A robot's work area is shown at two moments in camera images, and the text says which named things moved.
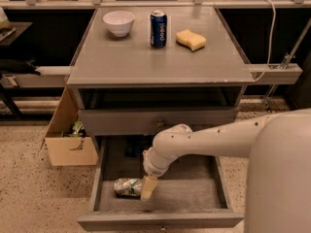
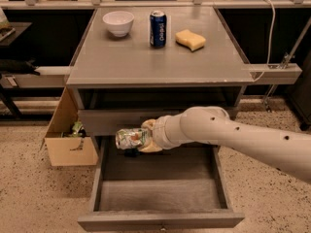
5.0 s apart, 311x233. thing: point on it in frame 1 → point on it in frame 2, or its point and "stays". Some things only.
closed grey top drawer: [148, 121] stays
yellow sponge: [190, 39] stays
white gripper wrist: [151, 169] → [158, 133]
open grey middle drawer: [197, 194] stays
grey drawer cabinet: [143, 69] stays
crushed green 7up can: [128, 186] → [130, 138]
